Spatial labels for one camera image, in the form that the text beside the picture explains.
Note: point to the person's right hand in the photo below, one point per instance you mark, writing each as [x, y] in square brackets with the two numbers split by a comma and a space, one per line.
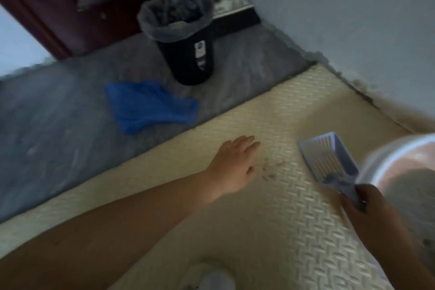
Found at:
[373, 218]

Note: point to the scattered litter crumbs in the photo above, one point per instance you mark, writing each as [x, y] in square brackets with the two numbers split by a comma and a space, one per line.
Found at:
[272, 169]

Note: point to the cream textured floor mat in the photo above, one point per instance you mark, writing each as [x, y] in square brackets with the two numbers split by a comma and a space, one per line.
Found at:
[258, 177]

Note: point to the person's right fingers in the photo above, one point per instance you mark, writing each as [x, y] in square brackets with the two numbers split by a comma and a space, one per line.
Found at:
[353, 204]

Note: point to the person's left forearm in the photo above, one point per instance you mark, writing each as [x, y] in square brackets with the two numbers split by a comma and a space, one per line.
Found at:
[102, 232]

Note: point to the blue plastic bag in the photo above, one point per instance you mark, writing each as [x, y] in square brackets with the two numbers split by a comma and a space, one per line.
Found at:
[149, 106]

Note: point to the white litter box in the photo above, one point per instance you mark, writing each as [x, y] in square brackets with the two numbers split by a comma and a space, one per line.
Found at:
[404, 191]

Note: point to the black trash bin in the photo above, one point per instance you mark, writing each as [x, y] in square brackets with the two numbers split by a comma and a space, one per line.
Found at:
[187, 52]

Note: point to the lavender litter scoop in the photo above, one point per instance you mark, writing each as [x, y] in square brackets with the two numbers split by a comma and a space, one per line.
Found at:
[331, 164]

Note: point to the person's right forearm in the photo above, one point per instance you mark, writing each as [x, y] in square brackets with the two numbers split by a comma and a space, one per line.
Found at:
[407, 259]

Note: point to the person's left hand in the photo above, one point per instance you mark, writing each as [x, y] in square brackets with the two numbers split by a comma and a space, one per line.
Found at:
[231, 167]

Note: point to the grey trash bag liner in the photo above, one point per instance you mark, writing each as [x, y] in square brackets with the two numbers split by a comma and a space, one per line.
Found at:
[175, 12]

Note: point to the person's left thumb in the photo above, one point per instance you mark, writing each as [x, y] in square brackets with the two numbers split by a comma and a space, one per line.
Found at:
[250, 172]

